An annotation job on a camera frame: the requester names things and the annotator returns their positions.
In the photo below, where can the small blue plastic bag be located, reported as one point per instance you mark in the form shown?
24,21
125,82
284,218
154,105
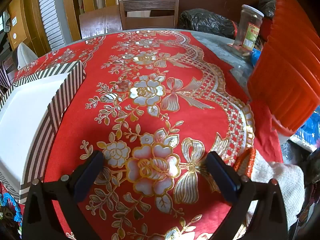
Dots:
255,57

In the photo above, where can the striped jewelry box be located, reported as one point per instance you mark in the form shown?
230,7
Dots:
25,110

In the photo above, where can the white towel orange trim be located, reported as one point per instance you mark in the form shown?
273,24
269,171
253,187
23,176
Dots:
277,180

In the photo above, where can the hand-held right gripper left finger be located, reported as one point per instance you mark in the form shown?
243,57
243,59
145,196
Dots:
87,177

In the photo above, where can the orange plastic container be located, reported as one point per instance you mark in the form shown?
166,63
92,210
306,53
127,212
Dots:
287,67

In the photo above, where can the blue patterned plastic bag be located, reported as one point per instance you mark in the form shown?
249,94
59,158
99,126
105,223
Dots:
308,132

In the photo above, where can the red floral tablecloth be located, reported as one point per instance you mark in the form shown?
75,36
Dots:
195,62

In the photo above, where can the white padded chair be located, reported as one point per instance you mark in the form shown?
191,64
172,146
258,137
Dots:
25,55

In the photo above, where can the white louvered door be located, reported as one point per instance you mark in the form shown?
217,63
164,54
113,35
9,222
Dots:
51,12

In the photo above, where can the clear plastic jar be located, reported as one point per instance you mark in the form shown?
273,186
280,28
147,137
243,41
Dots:
246,27

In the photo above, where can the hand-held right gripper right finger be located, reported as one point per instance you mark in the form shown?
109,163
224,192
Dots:
223,180

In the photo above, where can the slatted wooden chair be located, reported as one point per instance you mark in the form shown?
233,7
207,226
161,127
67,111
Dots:
150,20

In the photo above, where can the large black plastic bag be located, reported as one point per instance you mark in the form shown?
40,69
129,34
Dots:
207,21

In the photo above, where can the small black plastic bag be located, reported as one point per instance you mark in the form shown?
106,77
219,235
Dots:
267,5

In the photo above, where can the white light switch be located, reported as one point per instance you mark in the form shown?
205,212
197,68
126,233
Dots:
14,21

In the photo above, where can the grey hanging cloth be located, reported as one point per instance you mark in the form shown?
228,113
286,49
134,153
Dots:
7,20

